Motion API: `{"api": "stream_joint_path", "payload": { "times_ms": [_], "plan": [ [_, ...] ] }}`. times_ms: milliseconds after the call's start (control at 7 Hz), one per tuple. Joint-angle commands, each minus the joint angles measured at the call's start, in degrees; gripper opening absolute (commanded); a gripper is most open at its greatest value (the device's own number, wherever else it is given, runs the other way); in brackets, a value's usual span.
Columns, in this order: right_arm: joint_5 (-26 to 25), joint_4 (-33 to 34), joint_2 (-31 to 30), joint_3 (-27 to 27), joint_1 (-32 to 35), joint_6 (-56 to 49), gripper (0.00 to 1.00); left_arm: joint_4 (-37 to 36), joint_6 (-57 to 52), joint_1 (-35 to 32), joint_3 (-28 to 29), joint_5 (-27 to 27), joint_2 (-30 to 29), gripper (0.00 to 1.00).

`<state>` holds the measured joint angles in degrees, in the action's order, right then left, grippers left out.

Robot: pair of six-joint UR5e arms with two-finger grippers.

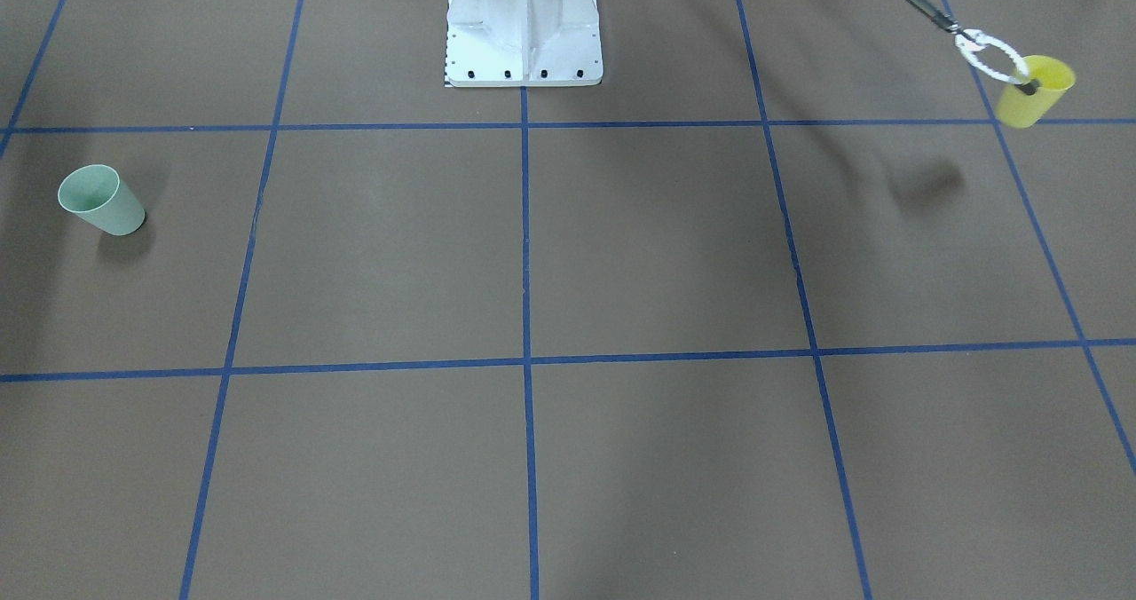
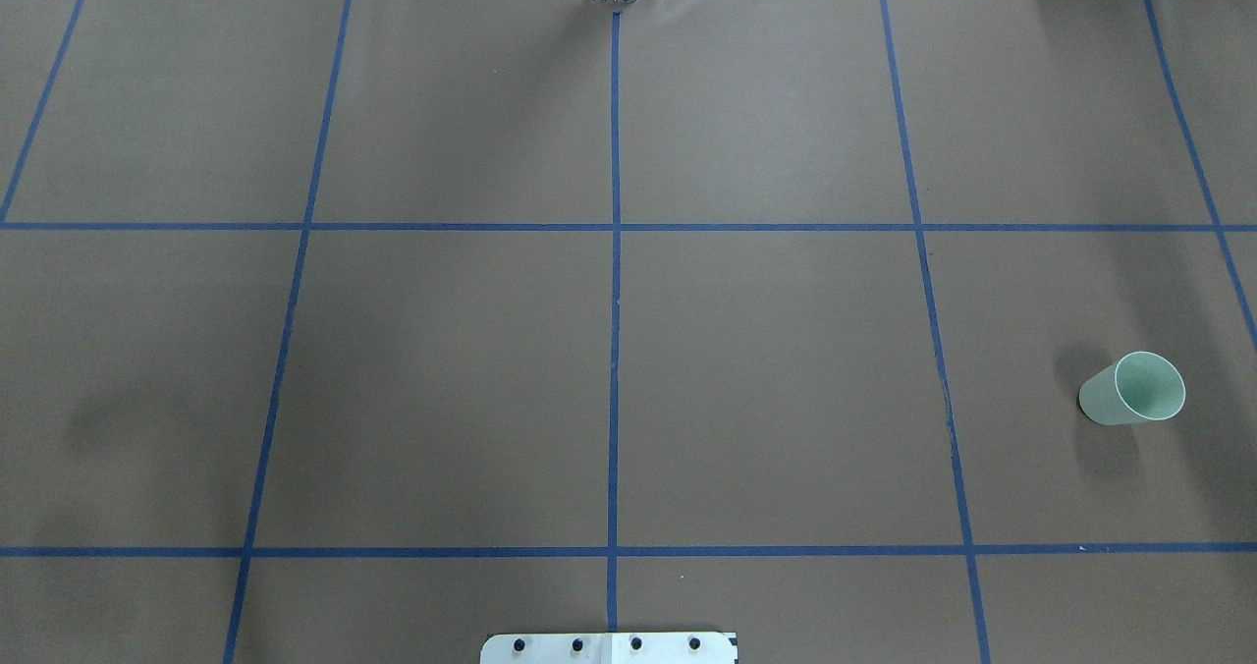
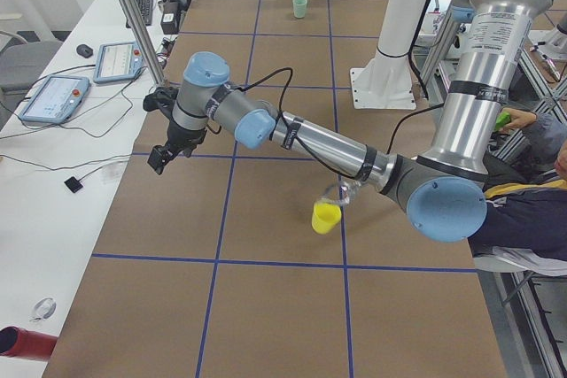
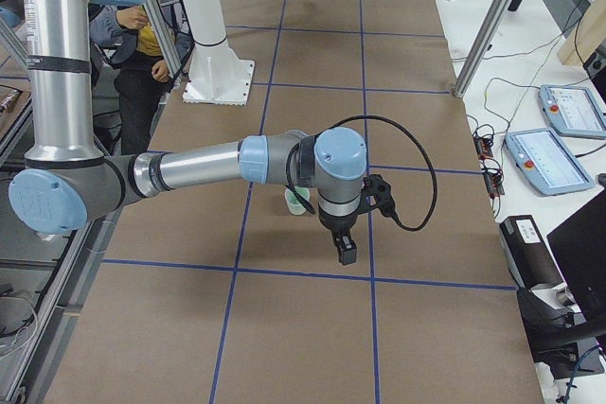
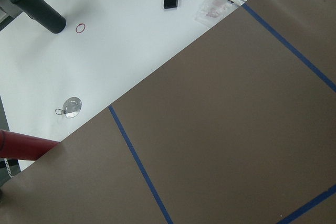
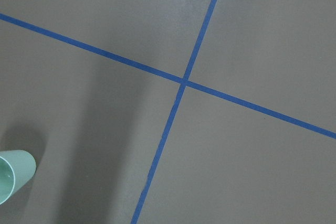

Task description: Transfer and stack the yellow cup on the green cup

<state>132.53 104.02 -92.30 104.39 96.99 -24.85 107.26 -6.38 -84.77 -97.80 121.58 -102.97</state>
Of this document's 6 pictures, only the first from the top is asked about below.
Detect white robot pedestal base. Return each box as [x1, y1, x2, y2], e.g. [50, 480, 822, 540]
[444, 0, 604, 88]

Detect green plastic cup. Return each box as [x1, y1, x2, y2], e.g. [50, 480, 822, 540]
[57, 164, 147, 238]

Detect yellow plastic cup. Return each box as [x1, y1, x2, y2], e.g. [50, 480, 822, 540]
[994, 55, 1077, 130]

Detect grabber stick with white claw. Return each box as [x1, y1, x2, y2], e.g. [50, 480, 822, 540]
[902, 0, 1039, 95]

